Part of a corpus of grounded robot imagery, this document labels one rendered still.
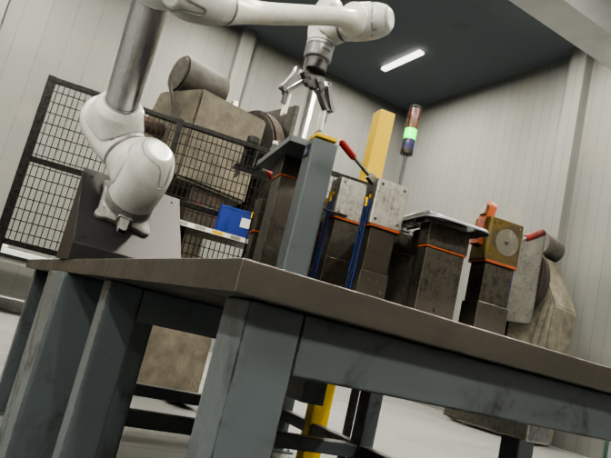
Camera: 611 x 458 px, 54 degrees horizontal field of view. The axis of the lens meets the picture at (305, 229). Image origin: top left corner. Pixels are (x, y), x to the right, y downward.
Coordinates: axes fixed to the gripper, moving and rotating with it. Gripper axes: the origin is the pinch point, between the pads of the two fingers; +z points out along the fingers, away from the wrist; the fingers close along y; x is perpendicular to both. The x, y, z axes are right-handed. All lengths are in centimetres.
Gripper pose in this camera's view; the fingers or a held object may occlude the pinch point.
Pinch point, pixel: (302, 120)
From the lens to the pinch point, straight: 190.5
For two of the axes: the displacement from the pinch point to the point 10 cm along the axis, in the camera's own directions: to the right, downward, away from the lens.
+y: 8.1, 2.8, 5.1
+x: -5.4, 0.2, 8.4
